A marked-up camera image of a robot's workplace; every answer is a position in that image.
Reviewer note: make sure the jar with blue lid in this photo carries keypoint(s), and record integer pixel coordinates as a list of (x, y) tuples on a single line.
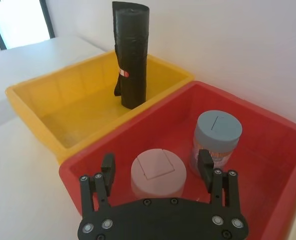
[(219, 127)]

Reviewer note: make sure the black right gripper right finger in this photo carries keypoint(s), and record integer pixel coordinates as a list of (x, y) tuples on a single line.
[(219, 186)]

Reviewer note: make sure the yellow plastic bin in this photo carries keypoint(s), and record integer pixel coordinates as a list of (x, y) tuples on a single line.
[(70, 90)]

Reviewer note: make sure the black trash bag roll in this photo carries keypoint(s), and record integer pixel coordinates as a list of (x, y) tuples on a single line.
[(132, 50)]

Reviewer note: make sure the red plastic bin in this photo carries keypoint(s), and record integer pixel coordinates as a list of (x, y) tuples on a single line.
[(263, 162)]

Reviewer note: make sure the jar with pink lid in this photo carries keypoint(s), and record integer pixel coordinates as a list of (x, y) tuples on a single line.
[(157, 175)]

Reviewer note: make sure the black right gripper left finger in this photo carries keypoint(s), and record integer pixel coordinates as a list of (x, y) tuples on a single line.
[(87, 192)]

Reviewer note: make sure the white table cloth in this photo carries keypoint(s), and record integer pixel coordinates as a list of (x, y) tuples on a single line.
[(20, 190)]

